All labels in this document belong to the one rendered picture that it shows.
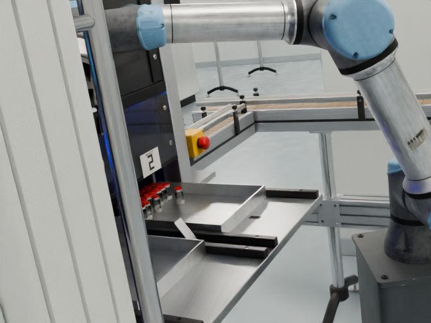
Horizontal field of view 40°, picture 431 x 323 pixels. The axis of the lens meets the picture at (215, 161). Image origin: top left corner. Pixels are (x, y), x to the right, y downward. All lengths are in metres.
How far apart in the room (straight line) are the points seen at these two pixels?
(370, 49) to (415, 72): 1.75
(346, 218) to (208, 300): 1.37
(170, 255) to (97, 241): 0.79
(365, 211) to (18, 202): 2.02
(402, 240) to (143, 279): 0.84
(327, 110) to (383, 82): 1.18
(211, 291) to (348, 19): 0.56
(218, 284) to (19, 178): 0.77
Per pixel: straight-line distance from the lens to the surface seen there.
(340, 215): 2.46
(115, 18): 1.05
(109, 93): 0.63
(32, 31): 0.52
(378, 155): 2.96
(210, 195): 1.68
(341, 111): 2.29
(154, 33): 1.05
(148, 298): 0.70
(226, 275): 1.24
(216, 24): 1.18
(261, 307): 2.83
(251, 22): 1.19
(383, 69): 1.13
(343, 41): 1.07
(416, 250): 1.41
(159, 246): 1.39
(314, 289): 2.92
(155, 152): 1.61
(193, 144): 1.76
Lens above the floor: 1.45
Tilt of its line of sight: 17 degrees down
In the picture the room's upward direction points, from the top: 9 degrees counter-clockwise
